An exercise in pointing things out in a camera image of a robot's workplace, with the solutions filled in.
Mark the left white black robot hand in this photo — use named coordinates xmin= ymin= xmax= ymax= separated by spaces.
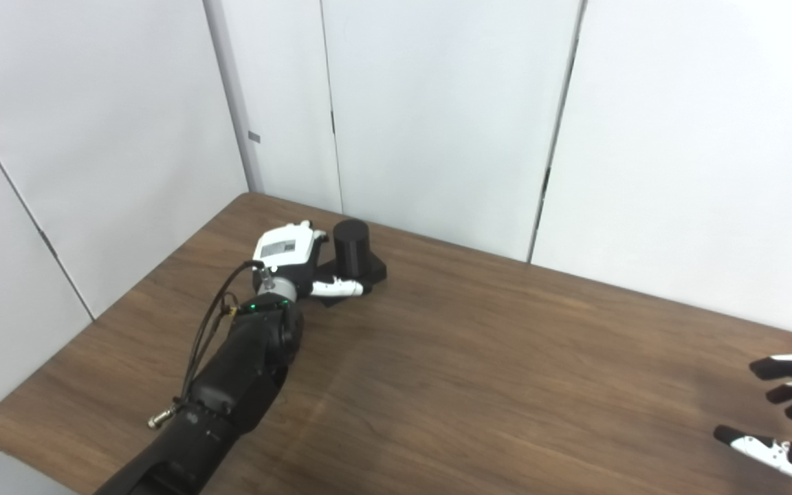
xmin=252 ymin=220 xmax=368 ymax=300

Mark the black peg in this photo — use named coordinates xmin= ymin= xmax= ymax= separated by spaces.
xmin=312 ymin=219 xmax=388 ymax=310

